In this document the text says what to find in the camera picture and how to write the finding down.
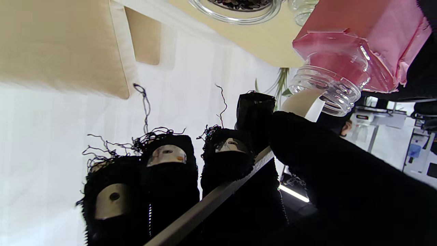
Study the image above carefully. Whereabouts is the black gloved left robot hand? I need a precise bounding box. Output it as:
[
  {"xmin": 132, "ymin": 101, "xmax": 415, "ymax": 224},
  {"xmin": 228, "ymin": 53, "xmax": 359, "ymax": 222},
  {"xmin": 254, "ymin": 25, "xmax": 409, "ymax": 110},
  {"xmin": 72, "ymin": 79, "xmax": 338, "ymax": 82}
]
[{"xmin": 360, "ymin": 0, "xmax": 437, "ymax": 103}]

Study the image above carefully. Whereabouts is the white sheer curtain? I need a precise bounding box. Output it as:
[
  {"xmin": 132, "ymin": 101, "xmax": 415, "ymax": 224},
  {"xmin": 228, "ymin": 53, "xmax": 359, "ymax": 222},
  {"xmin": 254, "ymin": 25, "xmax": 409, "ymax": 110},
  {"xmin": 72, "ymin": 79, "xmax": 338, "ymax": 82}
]
[{"xmin": 0, "ymin": 24, "xmax": 291, "ymax": 246}]

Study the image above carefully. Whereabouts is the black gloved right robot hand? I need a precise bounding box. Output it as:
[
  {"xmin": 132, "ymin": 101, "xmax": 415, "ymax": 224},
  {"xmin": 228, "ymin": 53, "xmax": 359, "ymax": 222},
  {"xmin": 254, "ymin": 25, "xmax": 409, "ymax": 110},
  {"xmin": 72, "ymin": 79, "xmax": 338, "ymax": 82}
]
[{"xmin": 77, "ymin": 92, "xmax": 437, "ymax": 246}]

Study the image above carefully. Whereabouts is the white plastic spoon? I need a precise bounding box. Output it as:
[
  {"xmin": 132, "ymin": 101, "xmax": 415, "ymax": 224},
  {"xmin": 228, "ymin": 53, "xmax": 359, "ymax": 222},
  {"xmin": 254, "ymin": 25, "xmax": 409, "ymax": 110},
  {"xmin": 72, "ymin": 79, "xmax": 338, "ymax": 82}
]
[{"xmin": 143, "ymin": 88, "xmax": 326, "ymax": 246}]

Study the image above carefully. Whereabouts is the glass jar of coffee beans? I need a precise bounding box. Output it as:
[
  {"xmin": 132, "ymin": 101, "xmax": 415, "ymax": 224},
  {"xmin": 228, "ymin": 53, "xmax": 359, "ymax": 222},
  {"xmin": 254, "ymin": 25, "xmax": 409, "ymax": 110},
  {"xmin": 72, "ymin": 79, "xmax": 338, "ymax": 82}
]
[{"xmin": 188, "ymin": 0, "xmax": 284, "ymax": 25}]

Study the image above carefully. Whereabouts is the pink square coffee jar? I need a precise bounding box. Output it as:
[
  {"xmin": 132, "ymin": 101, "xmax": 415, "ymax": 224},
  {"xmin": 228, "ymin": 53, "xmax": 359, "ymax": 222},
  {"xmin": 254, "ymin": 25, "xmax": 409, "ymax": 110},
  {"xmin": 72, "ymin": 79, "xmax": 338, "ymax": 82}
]
[{"xmin": 288, "ymin": 0, "xmax": 432, "ymax": 117}]

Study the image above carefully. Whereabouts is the broad leaf green plant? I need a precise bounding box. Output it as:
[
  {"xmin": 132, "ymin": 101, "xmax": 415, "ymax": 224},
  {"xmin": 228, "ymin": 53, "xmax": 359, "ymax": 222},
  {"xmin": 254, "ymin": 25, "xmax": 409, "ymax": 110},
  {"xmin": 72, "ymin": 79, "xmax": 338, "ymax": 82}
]
[{"xmin": 254, "ymin": 68, "xmax": 295, "ymax": 110}]

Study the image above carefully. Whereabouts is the beige sofa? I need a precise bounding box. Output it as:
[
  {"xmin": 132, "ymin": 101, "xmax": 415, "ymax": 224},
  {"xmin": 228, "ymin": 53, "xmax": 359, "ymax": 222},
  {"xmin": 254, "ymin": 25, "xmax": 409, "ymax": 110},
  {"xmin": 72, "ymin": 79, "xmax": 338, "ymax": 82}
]
[{"xmin": 0, "ymin": 0, "xmax": 163, "ymax": 100}]

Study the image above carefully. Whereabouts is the clear glass jar lid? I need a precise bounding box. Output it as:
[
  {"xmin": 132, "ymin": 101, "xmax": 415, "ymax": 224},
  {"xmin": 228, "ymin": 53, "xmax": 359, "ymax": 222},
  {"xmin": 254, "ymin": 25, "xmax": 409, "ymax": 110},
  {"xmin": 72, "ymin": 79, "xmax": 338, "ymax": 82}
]
[{"xmin": 288, "ymin": 0, "xmax": 320, "ymax": 27}]

